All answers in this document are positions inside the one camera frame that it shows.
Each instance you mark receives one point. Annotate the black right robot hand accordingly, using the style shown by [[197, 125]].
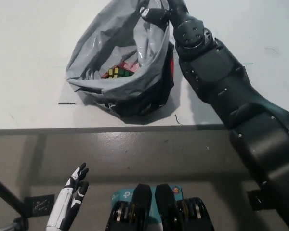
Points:
[[178, 12]]

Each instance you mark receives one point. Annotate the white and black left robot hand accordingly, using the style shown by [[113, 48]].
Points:
[[67, 204]]

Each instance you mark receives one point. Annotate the rubik's cube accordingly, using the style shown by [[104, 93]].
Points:
[[115, 72]]

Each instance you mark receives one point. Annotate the grey plastic bag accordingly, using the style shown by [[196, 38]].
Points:
[[98, 53]]

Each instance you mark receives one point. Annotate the pink item in bag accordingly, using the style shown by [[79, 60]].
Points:
[[130, 66]]

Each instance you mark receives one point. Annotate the black floor tape patch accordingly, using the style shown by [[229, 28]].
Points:
[[38, 204]]

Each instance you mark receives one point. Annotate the teal tp-link box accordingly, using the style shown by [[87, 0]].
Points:
[[121, 196]]

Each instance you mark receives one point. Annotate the black clamp with metal tube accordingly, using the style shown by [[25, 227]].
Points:
[[14, 222]]

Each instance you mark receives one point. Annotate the black diagonal table leg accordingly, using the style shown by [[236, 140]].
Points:
[[7, 190]]

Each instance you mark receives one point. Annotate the black robot torso blocks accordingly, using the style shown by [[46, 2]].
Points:
[[142, 204]]

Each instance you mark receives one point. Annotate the small black tape strip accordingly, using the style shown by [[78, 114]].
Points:
[[67, 103]]

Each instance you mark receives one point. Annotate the clear tape patch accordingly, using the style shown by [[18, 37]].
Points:
[[69, 93]]

